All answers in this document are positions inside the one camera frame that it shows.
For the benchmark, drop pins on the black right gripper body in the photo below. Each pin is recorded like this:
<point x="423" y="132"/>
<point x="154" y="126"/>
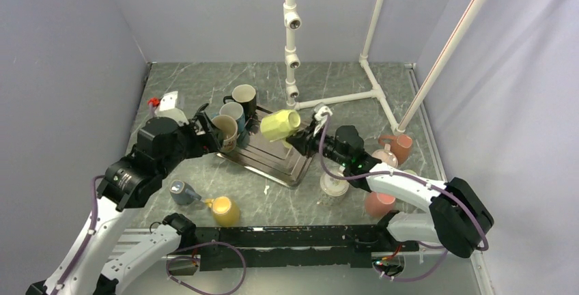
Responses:
<point x="325" y="144"/>

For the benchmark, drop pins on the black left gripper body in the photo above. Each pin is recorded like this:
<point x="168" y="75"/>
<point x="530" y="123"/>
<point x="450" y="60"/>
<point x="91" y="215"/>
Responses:
<point x="190" y="145"/>

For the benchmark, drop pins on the beige teal patterned mug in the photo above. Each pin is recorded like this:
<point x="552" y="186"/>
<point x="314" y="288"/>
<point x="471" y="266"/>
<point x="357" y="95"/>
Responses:
<point x="229" y="127"/>

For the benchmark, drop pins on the lime green faceted mug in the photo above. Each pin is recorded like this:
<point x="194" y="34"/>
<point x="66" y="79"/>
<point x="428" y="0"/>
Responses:
<point x="280" y="125"/>

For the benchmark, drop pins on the blue floral mug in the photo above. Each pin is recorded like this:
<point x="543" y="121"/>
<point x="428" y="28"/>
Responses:
<point x="234" y="110"/>

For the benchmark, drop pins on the black white-lined mug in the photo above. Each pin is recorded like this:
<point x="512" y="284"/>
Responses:
<point x="246" y="95"/>

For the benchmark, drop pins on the grey blue mug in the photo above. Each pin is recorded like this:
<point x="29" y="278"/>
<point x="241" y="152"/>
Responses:
<point x="183" y="194"/>

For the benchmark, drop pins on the yellow mug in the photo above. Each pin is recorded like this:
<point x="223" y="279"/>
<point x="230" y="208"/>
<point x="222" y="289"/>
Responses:
<point x="224" y="210"/>

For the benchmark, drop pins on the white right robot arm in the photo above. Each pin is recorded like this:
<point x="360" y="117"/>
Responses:
<point x="451" y="212"/>

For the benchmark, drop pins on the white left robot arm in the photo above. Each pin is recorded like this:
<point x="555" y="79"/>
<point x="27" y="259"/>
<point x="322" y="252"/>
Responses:
<point x="121" y="192"/>

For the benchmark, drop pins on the clear glass mug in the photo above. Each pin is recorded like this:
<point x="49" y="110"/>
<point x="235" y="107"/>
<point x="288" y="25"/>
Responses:
<point x="332" y="190"/>

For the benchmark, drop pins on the terracotta brown mug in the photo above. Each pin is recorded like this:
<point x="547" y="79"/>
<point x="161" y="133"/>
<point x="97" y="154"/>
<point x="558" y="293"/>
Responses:
<point x="400" y="146"/>

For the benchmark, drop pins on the pink mug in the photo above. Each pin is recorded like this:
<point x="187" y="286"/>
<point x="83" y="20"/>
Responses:
<point x="378" y="205"/>

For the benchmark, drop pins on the pink lidded cup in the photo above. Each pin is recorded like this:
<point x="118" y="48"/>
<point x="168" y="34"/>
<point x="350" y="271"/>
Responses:
<point x="385" y="155"/>

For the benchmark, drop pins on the steel serving tray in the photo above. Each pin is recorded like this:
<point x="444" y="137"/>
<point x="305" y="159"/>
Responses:
<point x="272" y="160"/>

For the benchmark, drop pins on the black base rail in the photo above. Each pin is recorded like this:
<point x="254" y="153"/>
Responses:
<point x="268" y="247"/>

